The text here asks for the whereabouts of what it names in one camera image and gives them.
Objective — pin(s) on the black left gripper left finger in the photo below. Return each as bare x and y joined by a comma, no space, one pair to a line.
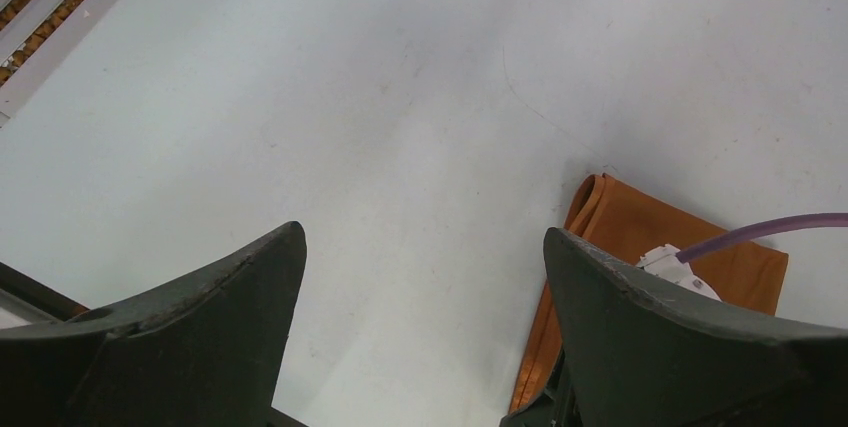
204,349

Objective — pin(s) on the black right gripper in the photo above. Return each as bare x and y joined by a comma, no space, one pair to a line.
555,406

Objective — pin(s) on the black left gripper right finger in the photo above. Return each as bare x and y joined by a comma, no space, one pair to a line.
642,351

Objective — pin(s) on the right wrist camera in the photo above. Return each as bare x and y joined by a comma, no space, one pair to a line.
662,262

